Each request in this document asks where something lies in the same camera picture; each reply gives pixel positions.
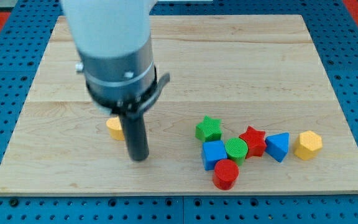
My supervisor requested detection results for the red cylinder block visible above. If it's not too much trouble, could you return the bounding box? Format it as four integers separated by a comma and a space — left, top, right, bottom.
213, 159, 239, 190

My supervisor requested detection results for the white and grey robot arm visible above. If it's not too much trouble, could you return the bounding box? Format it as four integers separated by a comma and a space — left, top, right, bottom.
60, 0, 170, 118

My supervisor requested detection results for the blue triangle block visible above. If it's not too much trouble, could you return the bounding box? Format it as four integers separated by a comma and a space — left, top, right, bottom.
265, 133, 290, 162

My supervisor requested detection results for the green star block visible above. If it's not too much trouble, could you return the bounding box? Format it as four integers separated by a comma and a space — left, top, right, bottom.
195, 116, 222, 142

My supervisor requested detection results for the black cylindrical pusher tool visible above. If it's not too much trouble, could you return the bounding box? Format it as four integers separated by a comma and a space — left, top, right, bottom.
119, 115, 149, 161

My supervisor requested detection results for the blue cube block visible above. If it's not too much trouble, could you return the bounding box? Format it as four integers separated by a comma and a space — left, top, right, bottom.
201, 140, 227, 170

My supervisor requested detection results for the yellow block behind tool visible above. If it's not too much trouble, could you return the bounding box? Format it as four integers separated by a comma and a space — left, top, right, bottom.
106, 117, 125, 141

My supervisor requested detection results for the green cylinder block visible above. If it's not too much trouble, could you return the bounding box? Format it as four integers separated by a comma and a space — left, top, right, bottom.
225, 138, 248, 166

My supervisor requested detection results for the wooden board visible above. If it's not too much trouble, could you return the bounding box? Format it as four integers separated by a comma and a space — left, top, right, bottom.
0, 15, 358, 197

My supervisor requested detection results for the red star block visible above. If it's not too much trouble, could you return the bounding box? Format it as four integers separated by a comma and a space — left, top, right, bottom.
239, 126, 267, 159

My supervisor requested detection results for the yellow hexagon block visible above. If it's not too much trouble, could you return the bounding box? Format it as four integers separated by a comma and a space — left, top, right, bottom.
293, 131, 323, 161

